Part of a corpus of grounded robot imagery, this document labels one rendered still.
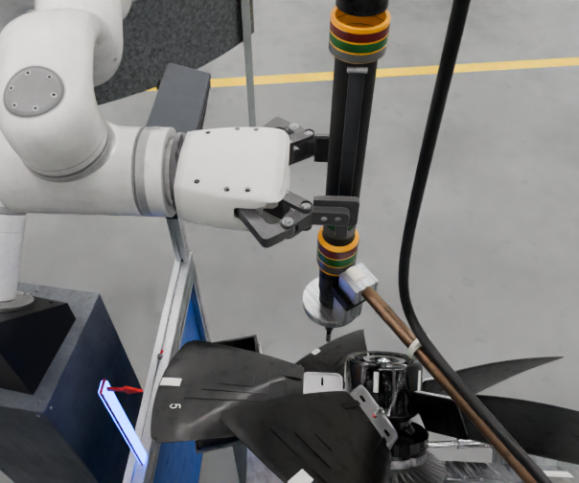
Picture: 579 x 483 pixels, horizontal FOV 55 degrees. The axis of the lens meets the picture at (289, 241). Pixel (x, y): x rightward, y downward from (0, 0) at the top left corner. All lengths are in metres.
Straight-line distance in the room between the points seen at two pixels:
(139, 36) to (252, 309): 1.24
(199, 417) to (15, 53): 0.58
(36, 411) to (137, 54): 1.69
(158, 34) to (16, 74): 2.11
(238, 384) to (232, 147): 0.49
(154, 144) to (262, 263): 2.08
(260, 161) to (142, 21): 2.06
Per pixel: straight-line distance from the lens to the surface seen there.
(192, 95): 1.38
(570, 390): 2.48
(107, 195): 0.52
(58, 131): 0.47
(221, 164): 0.50
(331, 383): 0.92
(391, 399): 0.86
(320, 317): 0.66
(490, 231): 2.86
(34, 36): 0.52
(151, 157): 0.50
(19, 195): 0.55
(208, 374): 0.94
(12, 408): 1.31
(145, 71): 2.63
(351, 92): 0.44
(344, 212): 0.48
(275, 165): 0.50
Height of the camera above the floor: 2.01
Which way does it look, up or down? 49 degrees down
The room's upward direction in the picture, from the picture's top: straight up
